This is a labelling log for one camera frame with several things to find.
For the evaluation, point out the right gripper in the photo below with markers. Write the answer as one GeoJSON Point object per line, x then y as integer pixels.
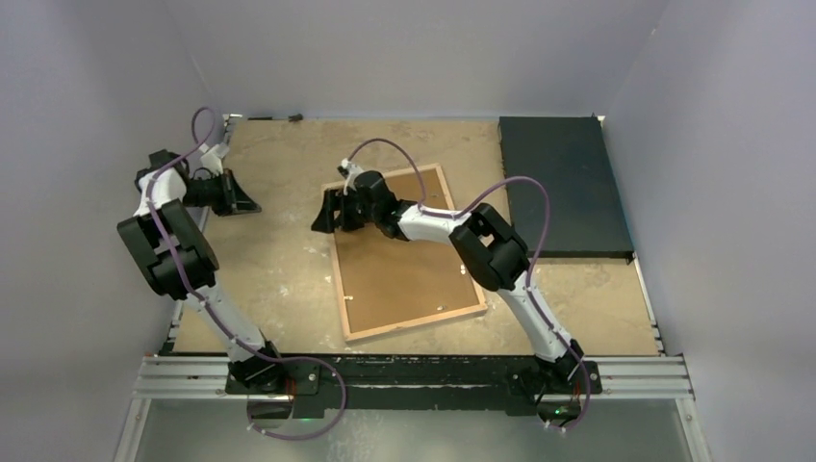
{"type": "Point", "coordinates": [338, 201]}

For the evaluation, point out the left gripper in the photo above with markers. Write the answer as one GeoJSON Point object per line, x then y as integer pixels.
{"type": "Point", "coordinates": [235, 199]}

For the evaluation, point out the picture frame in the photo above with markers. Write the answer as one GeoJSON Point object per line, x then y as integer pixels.
{"type": "Point", "coordinates": [408, 328]}

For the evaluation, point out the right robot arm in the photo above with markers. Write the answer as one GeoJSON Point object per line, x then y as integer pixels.
{"type": "Point", "coordinates": [492, 251]}

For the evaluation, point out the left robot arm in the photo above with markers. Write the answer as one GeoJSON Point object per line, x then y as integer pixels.
{"type": "Point", "coordinates": [175, 259]}

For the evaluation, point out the black mounting plate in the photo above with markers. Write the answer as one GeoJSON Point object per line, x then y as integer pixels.
{"type": "Point", "coordinates": [518, 385]}

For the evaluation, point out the black foam mat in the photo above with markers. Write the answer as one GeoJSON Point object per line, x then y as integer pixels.
{"type": "Point", "coordinates": [565, 202]}

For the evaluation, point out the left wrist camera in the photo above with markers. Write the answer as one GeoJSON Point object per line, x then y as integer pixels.
{"type": "Point", "coordinates": [212, 156]}

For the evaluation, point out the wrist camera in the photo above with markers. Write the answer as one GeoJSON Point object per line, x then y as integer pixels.
{"type": "Point", "coordinates": [349, 171]}
{"type": "Point", "coordinates": [212, 156]}

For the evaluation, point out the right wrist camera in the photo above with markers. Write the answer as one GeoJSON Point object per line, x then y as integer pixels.
{"type": "Point", "coordinates": [349, 171]}

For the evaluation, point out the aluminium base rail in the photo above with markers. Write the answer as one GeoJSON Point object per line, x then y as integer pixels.
{"type": "Point", "coordinates": [206, 377]}

